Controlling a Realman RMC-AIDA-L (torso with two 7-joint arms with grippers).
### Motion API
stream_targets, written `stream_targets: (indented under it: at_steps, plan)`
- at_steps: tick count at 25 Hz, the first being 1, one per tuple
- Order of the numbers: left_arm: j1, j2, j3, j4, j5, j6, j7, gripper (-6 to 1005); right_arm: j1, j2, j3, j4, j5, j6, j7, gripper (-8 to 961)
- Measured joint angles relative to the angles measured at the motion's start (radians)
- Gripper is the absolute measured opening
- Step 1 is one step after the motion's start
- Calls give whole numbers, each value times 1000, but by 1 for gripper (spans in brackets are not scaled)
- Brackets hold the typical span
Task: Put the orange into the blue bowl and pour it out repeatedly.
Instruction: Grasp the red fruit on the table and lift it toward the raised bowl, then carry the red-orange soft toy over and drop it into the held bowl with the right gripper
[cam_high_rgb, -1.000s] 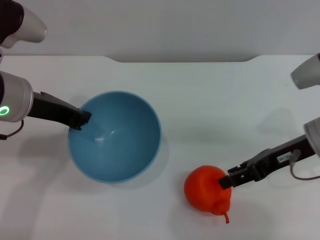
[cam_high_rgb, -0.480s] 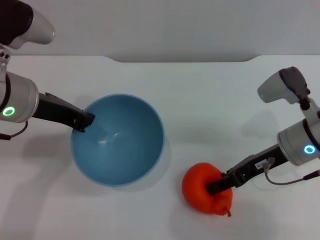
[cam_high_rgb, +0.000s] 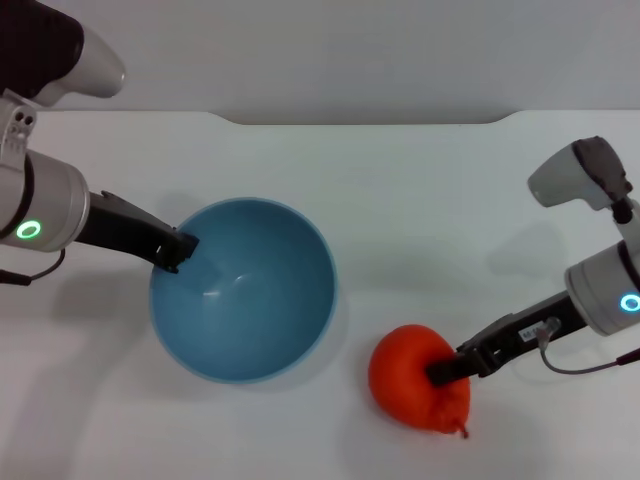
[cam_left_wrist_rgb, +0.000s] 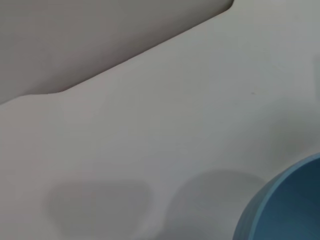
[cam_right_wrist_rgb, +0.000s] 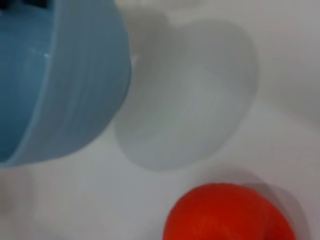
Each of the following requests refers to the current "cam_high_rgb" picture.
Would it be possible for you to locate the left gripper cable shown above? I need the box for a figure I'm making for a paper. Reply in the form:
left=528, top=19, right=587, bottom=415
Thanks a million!
left=0, top=248, right=67, bottom=286

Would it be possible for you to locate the orange fruit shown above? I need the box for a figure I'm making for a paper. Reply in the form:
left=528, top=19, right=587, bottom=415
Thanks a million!
left=368, top=323, right=472, bottom=440

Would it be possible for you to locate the right wrist camera housing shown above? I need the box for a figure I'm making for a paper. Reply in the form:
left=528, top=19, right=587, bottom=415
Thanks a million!
left=528, top=135, right=634, bottom=211

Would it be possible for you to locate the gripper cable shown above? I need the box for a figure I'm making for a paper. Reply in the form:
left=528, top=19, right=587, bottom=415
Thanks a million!
left=0, top=248, right=67, bottom=286
left=534, top=317, right=640, bottom=375

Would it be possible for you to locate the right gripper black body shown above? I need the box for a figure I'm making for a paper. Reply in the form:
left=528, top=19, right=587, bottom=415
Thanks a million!
left=454, top=291, right=585, bottom=378

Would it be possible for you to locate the left wrist camera housing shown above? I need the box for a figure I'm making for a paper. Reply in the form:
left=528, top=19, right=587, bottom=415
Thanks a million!
left=0, top=0, right=126, bottom=109

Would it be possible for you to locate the blue bowl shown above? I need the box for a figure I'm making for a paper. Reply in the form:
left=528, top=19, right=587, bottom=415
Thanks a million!
left=148, top=197, right=337, bottom=385

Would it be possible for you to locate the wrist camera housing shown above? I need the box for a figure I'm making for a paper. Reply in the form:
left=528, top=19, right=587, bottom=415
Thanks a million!
left=0, top=0, right=126, bottom=109
left=528, top=135, right=634, bottom=211

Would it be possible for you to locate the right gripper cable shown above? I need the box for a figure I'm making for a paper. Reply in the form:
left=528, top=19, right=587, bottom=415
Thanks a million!
left=534, top=317, right=640, bottom=375

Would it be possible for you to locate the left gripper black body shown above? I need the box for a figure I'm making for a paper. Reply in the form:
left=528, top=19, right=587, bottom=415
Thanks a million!
left=78, top=189, right=177, bottom=270

